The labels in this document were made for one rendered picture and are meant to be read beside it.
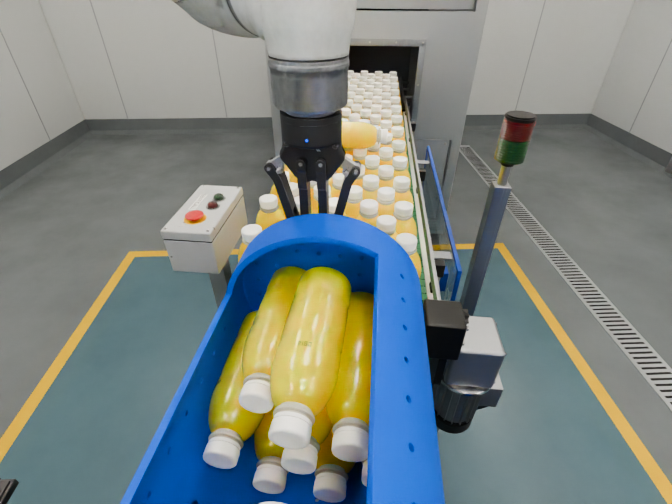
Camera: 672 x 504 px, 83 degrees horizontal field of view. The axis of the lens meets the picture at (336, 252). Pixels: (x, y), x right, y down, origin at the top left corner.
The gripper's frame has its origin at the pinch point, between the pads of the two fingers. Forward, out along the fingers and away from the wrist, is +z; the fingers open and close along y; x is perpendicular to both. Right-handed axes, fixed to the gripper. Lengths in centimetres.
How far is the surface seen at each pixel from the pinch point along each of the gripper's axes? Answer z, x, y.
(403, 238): 5.6, -11.9, -14.2
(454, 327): 16.1, -0.8, -23.6
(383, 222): 5.6, -17.0, -10.5
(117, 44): 24, -377, 268
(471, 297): 41, -36, -38
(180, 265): 14.4, -10.4, 29.9
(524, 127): -8, -35, -38
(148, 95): 76, -379, 251
